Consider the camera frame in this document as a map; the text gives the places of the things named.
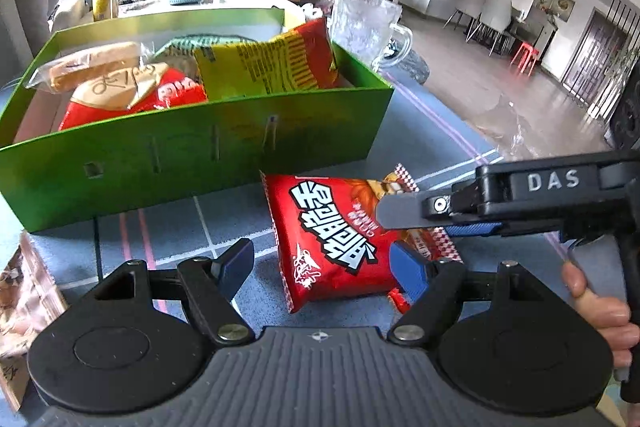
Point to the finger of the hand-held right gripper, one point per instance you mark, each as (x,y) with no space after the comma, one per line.
(400,211)
(472,230)

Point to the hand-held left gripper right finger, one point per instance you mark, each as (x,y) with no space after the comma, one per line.
(410,267)

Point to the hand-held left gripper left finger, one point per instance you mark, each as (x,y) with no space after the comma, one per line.
(236,263)

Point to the red checkered edge snack packet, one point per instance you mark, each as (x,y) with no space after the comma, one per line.
(325,252)

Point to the green cardboard box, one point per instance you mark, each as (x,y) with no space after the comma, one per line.
(200,147)

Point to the red packet with beige print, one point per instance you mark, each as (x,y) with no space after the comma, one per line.
(172,94)

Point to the red yellow striped snack bag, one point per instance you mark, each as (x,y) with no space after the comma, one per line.
(260,67)

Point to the brown snack packet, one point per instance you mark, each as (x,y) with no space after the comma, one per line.
(25,307)

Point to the green patterned snack packet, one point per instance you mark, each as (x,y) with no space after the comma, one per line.
(185,47)

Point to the toast bread packet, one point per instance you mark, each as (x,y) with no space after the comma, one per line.
(85,64)

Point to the person's right hand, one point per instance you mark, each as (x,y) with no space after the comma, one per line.
(600,312)

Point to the small red snack wrapper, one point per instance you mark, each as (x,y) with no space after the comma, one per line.
(400,302)

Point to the large clear plastic bag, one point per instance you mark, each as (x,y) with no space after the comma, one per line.
(500,124)

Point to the black speaker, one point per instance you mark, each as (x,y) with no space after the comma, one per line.
(627,117)

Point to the red stool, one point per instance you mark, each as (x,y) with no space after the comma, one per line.
(525,57)

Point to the dark door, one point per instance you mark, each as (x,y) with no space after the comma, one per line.
(595,57)

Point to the dark round stone table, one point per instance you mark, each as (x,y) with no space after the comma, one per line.
(416,67)

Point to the white dining chair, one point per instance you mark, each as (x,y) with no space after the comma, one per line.
(465,4)
(492,17)

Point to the glass mug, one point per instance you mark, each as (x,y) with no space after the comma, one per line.
(360,27)

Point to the framed picture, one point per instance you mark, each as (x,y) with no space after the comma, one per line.
(564,3)

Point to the small clear plastic bag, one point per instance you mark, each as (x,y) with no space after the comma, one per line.
(314,11)

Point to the gold can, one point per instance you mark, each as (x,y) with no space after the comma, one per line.
(105,4)

